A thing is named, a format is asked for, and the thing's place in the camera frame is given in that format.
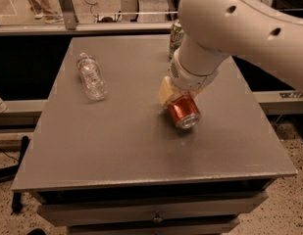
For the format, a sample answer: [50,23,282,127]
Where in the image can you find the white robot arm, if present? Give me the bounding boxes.
[159,0,303,107]

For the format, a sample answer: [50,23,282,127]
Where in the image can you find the grey metal railing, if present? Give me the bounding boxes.
[0,0,303,37]

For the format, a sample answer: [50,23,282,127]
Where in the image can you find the person legs in background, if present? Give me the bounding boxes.
[27,0,64,24]

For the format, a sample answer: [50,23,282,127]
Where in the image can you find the green white soda can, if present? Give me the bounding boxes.
[169,20,183,58]

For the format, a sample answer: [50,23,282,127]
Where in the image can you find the metal drawer knob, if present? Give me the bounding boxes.
[152,215,164,223]

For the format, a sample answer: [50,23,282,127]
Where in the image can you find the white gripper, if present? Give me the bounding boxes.
[158,49,220,108]

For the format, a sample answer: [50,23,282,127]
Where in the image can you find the grey drawer cabinet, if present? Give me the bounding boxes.
[12,35,296,235]

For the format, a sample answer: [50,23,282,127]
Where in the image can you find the clear plastic water bottle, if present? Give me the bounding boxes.
[76,53,108,101]

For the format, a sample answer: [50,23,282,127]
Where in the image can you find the black stand leg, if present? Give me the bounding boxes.
[0,134,31,213]

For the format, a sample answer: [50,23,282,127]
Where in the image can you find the red coke can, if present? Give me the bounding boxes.
[168,95,201,129]

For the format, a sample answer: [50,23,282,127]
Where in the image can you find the metal bracket on ledge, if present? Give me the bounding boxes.
[279,91,303,99]

